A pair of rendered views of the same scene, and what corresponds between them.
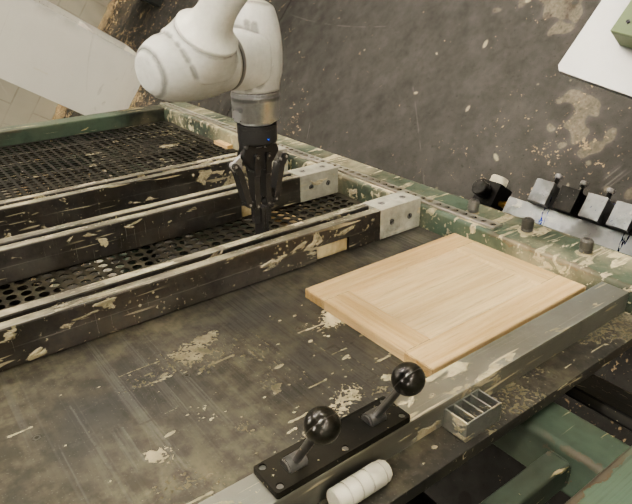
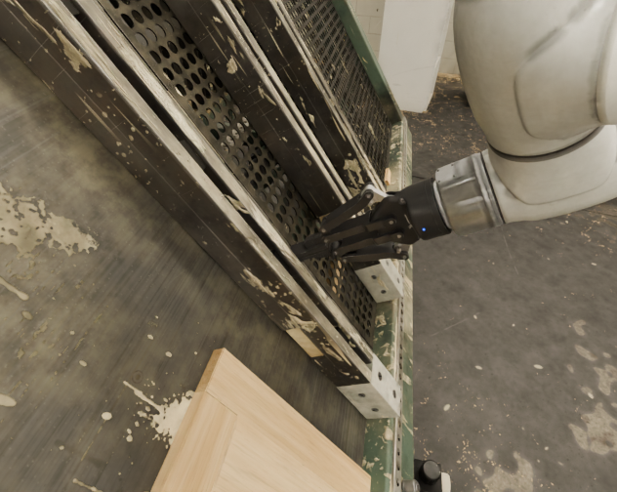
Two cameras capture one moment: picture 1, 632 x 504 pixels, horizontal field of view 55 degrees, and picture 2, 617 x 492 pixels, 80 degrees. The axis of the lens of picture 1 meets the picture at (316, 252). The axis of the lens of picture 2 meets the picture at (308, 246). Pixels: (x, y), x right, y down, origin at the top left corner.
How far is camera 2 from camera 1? 0.67 m
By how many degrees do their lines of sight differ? 5
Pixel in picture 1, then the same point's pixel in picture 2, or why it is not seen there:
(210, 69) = (558, 78)
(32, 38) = (418, 24)
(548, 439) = not seen: outside the picture
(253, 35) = (611, 154)
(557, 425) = not seen: outside the picture
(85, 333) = (13, 35)
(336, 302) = (206, 412)
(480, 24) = (553, 356)
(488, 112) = (481, 388)
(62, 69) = (402, 54)
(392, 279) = (278, 460)
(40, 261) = not seen: outside the picture
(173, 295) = (146, 163)
